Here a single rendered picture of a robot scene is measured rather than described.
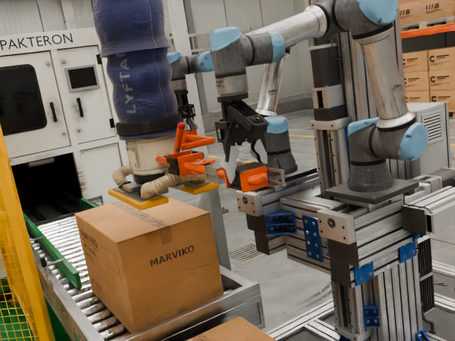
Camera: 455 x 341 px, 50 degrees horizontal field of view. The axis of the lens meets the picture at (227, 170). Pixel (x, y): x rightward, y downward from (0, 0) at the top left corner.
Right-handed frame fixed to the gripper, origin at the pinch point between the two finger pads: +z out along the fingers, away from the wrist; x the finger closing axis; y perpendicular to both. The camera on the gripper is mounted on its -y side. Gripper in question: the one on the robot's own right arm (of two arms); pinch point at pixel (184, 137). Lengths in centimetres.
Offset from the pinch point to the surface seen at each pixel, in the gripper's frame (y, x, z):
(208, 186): 47, -16, 11
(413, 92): -429, 674, 74
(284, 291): -59, 80, 124
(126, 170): 14.1, -32.0, 5.2
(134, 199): 38, -39, 11
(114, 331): 6, -47, 70
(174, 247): 20.2, -21.3, 38.3
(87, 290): -48, -45, 71
